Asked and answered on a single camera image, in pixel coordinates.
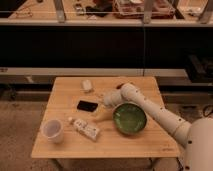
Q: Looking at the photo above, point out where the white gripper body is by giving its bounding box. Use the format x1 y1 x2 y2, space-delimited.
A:
103 90 123 107

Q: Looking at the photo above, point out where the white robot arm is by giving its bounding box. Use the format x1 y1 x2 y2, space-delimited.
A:
103 83 213 171

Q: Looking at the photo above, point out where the green bowl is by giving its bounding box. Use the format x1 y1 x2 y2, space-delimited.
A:
113 103 147 135

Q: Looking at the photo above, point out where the white tube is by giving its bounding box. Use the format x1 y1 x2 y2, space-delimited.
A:
68 117 100 141

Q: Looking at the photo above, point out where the wooden table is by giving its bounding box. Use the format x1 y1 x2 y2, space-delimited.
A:
31 77 180 159

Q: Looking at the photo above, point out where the white plastic cup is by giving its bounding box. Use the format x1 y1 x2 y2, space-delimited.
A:
41 119 63 143

